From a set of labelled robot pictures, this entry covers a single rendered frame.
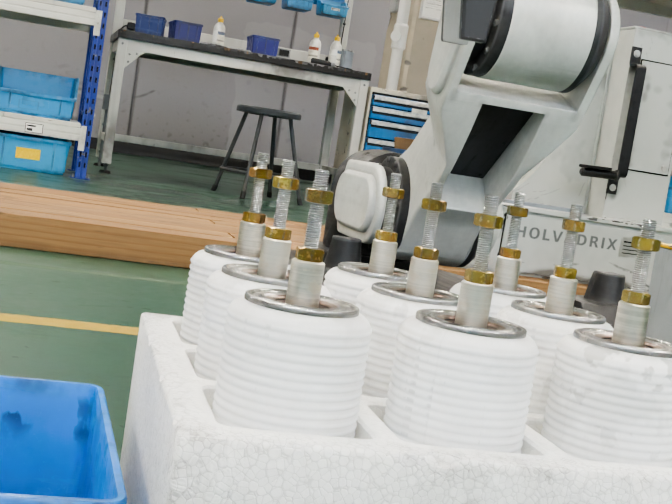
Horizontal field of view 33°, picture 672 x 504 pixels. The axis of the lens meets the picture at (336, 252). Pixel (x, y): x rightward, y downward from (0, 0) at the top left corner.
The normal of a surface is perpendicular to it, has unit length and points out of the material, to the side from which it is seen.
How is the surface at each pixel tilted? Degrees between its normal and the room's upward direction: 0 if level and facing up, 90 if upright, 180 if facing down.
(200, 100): 90
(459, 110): 124
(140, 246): 90
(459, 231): 130
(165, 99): 90
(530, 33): 104
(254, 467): 90
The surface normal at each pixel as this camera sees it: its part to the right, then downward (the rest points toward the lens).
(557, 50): 0.17, 0.52
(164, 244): 0.25, 0.14
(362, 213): -0.95, -0.12
